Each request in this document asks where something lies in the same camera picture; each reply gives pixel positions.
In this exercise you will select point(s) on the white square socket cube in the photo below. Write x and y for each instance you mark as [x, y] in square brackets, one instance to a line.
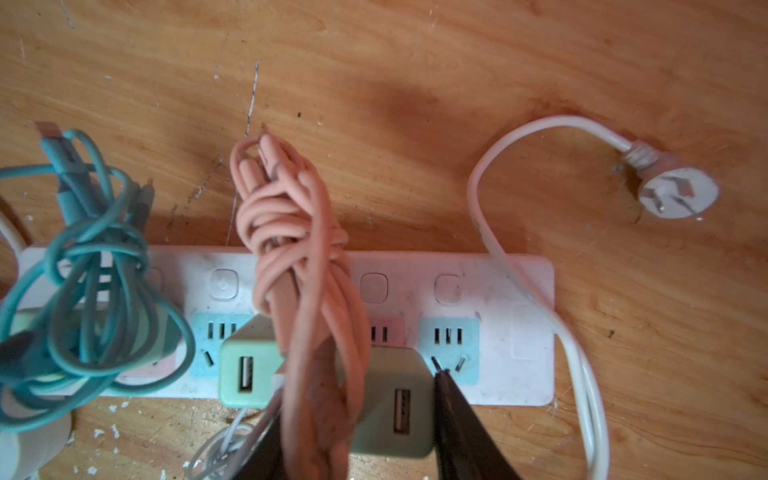
[24, 453]

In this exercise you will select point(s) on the white multicolour power strip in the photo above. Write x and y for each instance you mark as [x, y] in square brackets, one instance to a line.
[460, 312]

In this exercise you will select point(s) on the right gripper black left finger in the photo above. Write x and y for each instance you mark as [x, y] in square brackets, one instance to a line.
[265, 462]

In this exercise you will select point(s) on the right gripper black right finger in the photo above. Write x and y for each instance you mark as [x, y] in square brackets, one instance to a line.
[464, 448]

